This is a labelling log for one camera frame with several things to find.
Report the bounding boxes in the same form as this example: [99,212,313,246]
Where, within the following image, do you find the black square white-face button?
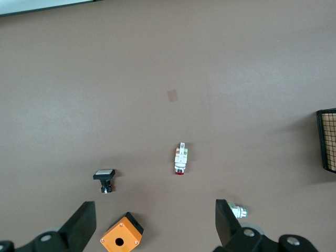
[92,169,117,195]

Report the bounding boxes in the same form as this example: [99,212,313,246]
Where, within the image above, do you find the green push button switch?
[226,201,249,219]

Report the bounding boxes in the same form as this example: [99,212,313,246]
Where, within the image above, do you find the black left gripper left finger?
[0,201,97,252]

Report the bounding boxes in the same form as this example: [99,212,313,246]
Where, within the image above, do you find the red push button switch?
[174,142,190,175]

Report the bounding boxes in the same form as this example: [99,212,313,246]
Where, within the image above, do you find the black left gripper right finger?
[213,199,320,252]

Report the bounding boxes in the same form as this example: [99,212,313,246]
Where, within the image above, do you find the orange button enclosure box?
[99,212,145,252]

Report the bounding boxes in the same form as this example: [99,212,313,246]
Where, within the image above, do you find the black wire rack wooden shelf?
[316,108,336,174]

